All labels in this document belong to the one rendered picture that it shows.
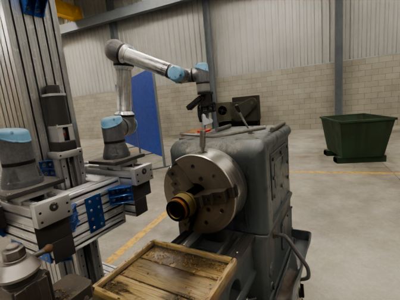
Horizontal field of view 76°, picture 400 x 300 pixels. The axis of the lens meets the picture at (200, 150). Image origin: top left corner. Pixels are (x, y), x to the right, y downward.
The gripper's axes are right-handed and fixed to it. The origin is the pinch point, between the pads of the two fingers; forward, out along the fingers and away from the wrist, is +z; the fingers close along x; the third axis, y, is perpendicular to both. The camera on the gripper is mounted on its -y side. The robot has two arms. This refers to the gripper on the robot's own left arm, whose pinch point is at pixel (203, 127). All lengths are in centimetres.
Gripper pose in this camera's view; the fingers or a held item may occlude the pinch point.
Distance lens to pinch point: 147.9
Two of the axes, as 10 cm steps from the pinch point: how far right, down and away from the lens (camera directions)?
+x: 4.9, -2.0, 8.5
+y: 8.7, 0.1, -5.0
